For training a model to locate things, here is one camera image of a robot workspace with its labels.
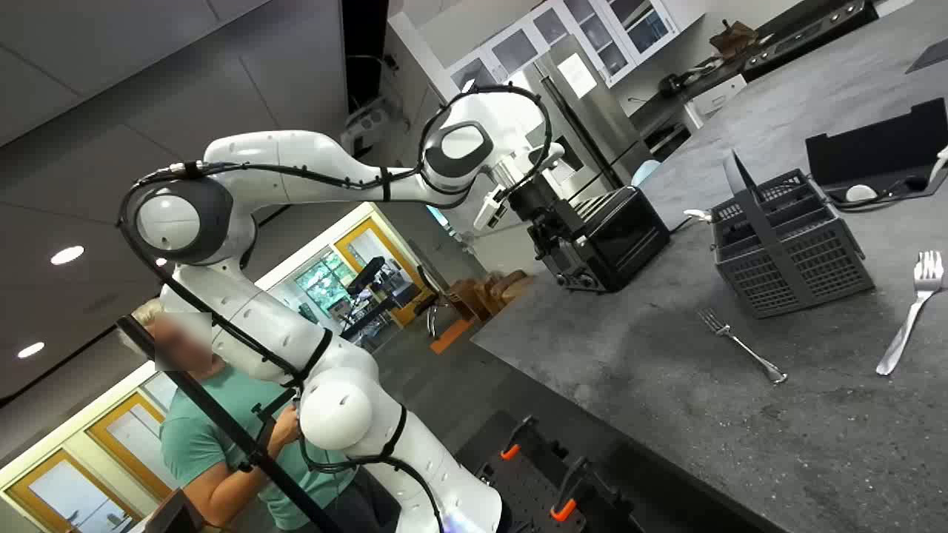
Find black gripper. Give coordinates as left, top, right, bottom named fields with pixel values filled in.
left=507, top=174, right=586, bottom=291

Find black toaster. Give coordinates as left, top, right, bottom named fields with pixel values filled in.
left=550, top=180, right=675, bottom=297

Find stainless steel fridge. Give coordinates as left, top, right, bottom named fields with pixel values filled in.
left=472, top=38, right=648, bottom=217

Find yellow framed door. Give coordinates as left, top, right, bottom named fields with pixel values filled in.
left=331, top=217, right=439, bottom=332

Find orange black clamp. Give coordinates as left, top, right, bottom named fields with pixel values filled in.
left=494, top=411, right=543, bottom=467
left=547, top=457, right=599, bottom=528

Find small silver fork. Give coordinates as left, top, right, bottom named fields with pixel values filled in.
left=697, top=307, right=790, bottom=389

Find white glass door cabinets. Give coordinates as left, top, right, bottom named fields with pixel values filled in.
left=446, top=0, right=707, bottom=94

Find grey cutlery basket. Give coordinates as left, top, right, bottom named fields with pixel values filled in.
left=707, top=152, right=880, bottom=319

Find brown kettle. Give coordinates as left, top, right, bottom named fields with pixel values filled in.
left=707, top=17, right=759, bottom=58

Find white oval object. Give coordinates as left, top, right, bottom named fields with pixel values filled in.
left=843, top=180, right=883, bottom=208

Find black open case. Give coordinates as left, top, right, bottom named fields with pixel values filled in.
left=803, top=98, right=948, bottom=203

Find black kitchen stove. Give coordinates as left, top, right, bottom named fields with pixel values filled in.
left=737, top=0, right=883, bottom=82

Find large silver fork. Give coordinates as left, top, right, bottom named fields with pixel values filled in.
left=873, top=249, right=948, bottom=380

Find person in green shirt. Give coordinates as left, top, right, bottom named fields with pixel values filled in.
left=131, top=307, right=398, bottom=533

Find dark floor mat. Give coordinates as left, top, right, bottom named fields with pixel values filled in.
left=904, top=35, right=948, bottom=75

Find yellow framed window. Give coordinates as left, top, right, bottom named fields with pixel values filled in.
left=85, top=390, right=184, bottom=500
left=2, top=446, right=143, bottom=533

